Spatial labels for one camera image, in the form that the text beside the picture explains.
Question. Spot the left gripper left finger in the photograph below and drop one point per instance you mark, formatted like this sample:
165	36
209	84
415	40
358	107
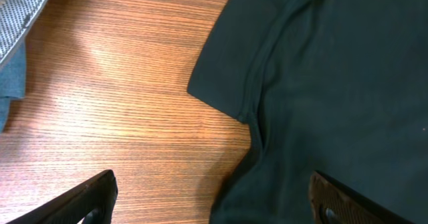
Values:
91	202

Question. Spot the black t-shirt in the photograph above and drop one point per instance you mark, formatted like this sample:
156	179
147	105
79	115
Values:
337	86

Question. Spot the blue folded garment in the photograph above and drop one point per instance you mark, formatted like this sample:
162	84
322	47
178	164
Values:
13	78

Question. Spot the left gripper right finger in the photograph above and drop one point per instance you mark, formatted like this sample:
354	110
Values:
332	202

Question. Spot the grey beige folded garment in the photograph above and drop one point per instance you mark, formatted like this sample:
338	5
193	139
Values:
17	18

